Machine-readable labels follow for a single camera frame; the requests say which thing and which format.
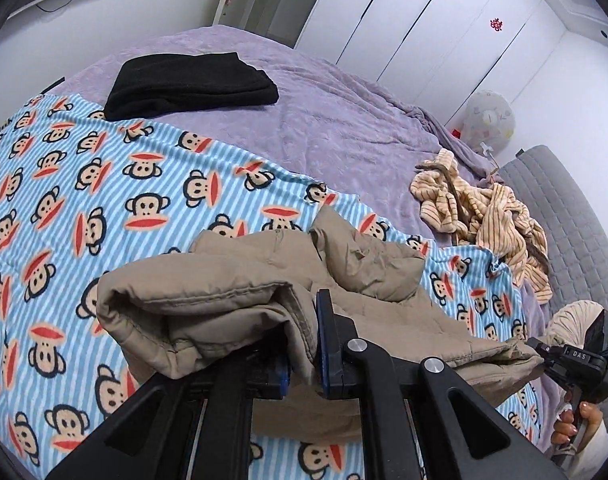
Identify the person's right forearm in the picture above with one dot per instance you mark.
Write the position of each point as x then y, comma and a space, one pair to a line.
594, 452

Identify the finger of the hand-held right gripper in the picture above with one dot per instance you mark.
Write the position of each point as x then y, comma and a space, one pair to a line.
544, 352

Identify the black folded garment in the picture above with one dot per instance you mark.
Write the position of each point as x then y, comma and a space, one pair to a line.
183, 85

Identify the khaki puffer jacket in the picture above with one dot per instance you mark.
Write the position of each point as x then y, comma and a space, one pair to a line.
223, 285

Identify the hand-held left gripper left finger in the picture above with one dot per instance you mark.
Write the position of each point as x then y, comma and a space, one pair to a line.
183, 425

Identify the blue striped monkey blanket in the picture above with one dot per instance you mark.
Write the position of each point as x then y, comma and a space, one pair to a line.
83, 210

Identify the beige ribbed cushion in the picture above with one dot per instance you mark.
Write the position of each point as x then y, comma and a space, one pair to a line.
569, 320

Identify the red paper wardrobe decoration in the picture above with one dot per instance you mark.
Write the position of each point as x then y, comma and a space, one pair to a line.
496, 25

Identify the white wardrobe doors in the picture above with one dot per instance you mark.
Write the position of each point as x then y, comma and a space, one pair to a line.
434, 35

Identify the person's right hand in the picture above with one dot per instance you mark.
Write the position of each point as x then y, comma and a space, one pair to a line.
566, 427

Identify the white plastic hanger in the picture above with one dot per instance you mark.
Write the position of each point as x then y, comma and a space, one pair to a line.
488, 155

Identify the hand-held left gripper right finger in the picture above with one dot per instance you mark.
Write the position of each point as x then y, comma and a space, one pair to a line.
326, 350

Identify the beige striped fleece garment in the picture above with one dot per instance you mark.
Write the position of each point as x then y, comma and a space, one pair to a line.
499, 220

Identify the purple bedspread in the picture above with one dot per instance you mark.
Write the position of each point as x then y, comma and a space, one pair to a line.
334, 125

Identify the grey quilted headboard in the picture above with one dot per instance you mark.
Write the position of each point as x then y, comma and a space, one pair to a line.
584, 240

